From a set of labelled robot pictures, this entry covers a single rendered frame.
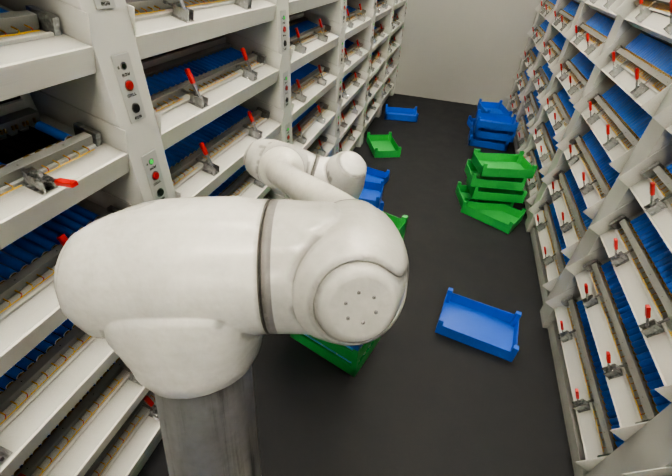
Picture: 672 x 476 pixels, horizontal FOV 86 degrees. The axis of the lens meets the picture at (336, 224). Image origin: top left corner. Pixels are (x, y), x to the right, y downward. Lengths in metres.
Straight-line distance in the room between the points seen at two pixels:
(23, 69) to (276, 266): 0.51
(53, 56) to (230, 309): 0.52
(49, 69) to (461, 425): 1.40
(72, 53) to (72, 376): 0.61
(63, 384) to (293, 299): 0.72
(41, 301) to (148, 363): 0.49
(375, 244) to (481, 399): 1.25
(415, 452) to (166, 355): 1.09
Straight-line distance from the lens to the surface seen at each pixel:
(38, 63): 0.72
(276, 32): 1.35
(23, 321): 0.82
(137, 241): 0.34
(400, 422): 1.38
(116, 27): 0.81
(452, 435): 1.41
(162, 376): 0.38
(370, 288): 0.27
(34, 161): 0.78
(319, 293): 0.27
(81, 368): 0.97
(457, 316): 1.69
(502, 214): 2.42
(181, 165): 1.08
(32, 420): 0.94
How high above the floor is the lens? 1.23
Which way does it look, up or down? 37 degrees down
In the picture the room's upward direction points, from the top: 3 degrees clockwise
